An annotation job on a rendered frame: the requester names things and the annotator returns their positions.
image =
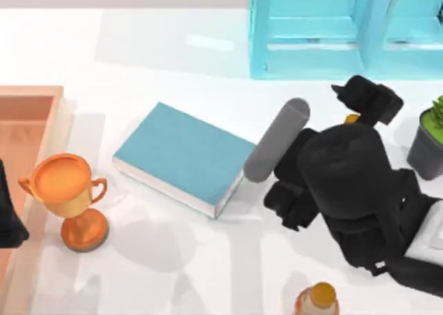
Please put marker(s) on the pale grey rounded box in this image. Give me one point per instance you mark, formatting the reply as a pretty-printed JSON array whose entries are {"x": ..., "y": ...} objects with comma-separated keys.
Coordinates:
[{"x": 277, "y": 140}]

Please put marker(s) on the orange bottle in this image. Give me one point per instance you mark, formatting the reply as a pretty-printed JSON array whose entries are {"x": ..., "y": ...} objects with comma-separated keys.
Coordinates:
[{"x": 320, "y": 298}]

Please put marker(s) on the grey pot with green plant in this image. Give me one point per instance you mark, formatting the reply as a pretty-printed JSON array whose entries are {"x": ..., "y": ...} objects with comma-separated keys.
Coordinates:
[{"x": 429, "y": 149}]

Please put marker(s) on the gold trophy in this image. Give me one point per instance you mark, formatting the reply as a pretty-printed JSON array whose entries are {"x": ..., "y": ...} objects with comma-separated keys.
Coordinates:
[{"x": 62, "y": 187}]

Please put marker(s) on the blue book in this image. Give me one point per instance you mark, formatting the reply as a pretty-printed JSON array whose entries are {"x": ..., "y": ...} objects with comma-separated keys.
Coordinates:
[{"x": 183, "y": 155}]

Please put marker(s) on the light blue rack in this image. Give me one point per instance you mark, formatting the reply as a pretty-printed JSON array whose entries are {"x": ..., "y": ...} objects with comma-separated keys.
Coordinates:
[{"x": 311, "y": 22}]

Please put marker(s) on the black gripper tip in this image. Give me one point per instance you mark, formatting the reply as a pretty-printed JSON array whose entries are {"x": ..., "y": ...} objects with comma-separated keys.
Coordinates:
[{"x": 8, "y": 218}]

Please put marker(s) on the salmon shallow box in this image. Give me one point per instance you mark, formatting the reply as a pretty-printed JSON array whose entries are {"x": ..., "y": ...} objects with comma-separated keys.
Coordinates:
[{"x": 24, "y": 121}]

